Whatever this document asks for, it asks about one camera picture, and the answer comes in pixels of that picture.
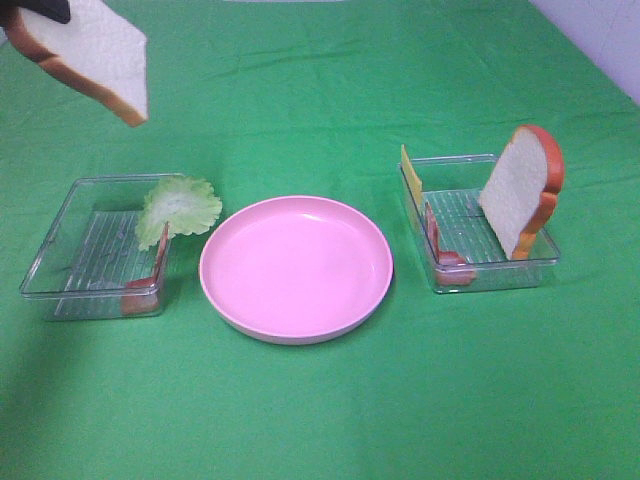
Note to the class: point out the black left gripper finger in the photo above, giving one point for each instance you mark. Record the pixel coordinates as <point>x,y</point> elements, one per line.
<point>56,10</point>

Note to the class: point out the white toast bread slice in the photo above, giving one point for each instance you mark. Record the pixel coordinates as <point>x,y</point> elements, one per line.
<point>98,53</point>

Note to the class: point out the green lettuce leaf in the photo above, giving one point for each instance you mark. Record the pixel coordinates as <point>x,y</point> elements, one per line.
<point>184,204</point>

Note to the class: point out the pink bacon strip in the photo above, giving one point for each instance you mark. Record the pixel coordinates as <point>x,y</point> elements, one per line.
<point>145,298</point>

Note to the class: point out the wavy bacon strip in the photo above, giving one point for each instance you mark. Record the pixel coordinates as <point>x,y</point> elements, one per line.
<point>445,257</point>

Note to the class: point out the green tablecloth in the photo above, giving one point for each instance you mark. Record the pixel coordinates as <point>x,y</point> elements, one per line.
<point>319,98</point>

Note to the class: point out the clear left plastic container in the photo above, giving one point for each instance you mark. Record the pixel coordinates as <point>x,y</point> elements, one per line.
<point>91,252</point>

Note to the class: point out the clear plastic container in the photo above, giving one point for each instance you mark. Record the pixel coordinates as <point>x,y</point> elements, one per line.
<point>452,185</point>
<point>91,252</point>

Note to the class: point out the pink round plate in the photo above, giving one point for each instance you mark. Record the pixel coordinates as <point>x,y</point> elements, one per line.
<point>296,270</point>

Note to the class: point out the yellow cheese slice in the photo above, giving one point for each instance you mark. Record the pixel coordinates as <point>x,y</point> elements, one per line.
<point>413,181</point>

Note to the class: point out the clear right plastic container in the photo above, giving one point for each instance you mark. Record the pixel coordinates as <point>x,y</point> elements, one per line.
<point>452,185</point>

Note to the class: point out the upright toast bread slice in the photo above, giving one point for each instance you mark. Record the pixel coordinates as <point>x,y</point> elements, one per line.
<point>522,191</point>

